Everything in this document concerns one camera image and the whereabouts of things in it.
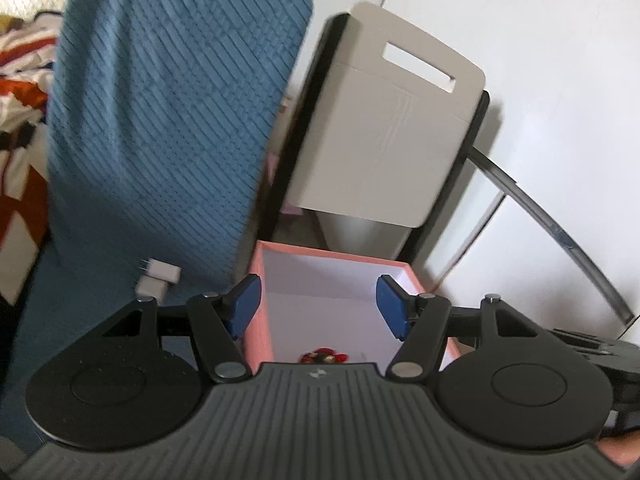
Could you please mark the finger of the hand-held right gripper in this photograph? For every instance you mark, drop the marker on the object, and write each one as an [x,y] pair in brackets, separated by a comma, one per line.
[575,339]

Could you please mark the pink cardboard box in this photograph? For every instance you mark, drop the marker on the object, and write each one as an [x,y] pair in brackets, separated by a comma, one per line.
[320,305]

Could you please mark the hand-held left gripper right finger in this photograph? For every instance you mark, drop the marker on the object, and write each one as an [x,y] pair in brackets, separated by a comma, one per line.
[392,306]

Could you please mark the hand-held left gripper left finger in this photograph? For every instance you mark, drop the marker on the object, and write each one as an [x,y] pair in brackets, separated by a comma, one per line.
[245,305]

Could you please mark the person's right hand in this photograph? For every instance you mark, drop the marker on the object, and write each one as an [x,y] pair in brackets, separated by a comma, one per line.
[622,450]

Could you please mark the white charger plug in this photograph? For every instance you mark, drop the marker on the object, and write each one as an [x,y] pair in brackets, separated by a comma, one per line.
[165,271]
[152,290]

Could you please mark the red and black toy figure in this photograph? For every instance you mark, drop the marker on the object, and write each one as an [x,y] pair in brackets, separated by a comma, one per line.
[325,357]

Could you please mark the white folding chair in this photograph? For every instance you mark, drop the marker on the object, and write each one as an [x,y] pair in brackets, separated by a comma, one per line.
[390,135]

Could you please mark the curved metal rail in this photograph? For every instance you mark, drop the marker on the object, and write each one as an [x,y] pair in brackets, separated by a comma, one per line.
[550,220]

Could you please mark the blue covered chair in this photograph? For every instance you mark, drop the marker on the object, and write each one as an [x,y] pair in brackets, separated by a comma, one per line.
[175,110]

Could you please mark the striped orange white blanket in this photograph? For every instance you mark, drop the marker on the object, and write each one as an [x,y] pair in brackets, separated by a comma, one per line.
[20,110]

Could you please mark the pink paper tag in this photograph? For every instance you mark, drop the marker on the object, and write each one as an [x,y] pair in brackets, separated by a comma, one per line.
[292,209]

